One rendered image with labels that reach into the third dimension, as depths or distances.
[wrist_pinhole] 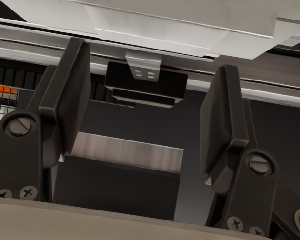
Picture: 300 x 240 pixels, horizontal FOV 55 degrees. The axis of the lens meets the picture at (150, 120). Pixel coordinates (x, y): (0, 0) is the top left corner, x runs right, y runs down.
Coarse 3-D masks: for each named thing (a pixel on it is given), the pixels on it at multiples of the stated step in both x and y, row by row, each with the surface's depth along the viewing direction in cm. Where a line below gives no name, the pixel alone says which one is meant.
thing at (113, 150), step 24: (96, 144) 24; (120, 144) 24; (144, 144) 24; (72, 168) 24; (96, 168) 24; (120, 168) 24; (144, 168) 24; (168, 168) 24; (72, 192) 24; (96, 192) 24; (120, 192) 24; (144, 192) 24; (168, 192) 24; (144, 216) 24; (168, 216) 24
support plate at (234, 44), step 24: (0, 0) 19; (24, 0) 18; (48, 0) 17; (288, 0) 12; (48, 24) 22; (72, 24) 21; (288, 24) 15; (216, 48) 21; (240, 48) 20; (264, 48) 19
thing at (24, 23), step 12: (0, 12) 23; (12, 12) 23; (0, 24) 25; (12, 24) 25; (24, 24) 24; (36, 24) 23; (60, 36) 26; (72, 36) 25; (84, 36) 25; (132, 48) 26; (144, 48) 25; (204, 60) 26
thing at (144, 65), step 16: (112, 64) 42; (128, 64) 42; (144, 64) 30; (160, 64) 28; (112, 80) 42; (128, 80) 42; (144, 80) 42; (160, 80) 42; (176, 80) 42; (128, 96) 43; (144, 96) 43; (160, 96) 43; (176, 96) 42
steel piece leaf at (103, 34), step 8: (104, 32) 21; (112, 32) 21; (112, 40) 23; (120, 40) 23; (128, 40) 22; (136, 40) 22; (144, 40) 22; (152, 40) 21; (160, 40) 21; (160, 48) 23; (168, 48) 23; (176, 48) 22; (184, 48) 22; (192, 48) 22; (200, 48) 21; (200, 56) 24
